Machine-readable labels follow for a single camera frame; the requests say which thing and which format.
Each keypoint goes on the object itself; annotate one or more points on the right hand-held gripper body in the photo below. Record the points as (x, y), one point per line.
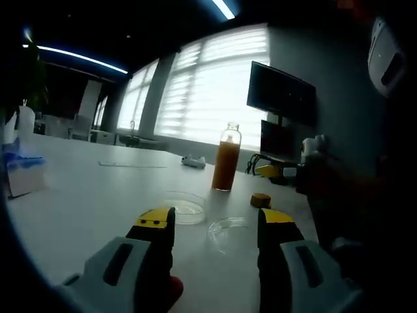
(312, 146)

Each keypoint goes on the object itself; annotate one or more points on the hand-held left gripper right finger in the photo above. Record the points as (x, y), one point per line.
(322, 280)

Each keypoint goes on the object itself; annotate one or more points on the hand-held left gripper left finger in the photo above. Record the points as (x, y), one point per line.
(97, 274)

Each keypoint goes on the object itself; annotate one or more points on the wooden bottle cap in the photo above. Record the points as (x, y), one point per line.
(260, 200)

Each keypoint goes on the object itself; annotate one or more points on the glass bottle orange culture medium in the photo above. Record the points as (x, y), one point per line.
(224, 163)

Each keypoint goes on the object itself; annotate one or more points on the clear Petri dish lid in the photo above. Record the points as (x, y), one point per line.
(228, 231)

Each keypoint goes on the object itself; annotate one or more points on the clear glass Petri dish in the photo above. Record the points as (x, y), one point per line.
(189, 208)

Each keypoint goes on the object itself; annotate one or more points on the person's left hand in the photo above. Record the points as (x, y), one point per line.
(177, 288)

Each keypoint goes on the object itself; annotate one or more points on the small dark monitor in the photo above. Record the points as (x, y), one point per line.
(277, 140)

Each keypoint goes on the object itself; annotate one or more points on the white table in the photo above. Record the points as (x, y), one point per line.
(97, 212)

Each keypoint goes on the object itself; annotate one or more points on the white handheld device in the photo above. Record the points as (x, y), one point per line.
(188, 161)
(200, 162)

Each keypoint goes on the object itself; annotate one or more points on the person's dark clothing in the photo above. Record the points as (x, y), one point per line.
(384, 234)

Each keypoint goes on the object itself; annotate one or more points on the white chest-worn device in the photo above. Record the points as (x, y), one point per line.
(386, 62)

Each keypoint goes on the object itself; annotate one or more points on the blue white tissue box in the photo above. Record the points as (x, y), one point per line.
(24, 176)

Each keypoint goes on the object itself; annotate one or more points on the steel sink with faucet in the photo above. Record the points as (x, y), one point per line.
(140, 140)

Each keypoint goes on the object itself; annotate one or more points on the white office chair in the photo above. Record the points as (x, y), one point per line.
(81, 127)

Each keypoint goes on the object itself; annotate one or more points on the long ceiling light strip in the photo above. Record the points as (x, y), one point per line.
(224, 8)
(81, 58)

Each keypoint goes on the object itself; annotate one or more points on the large black wall monitor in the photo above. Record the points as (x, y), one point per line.
(280, 93)

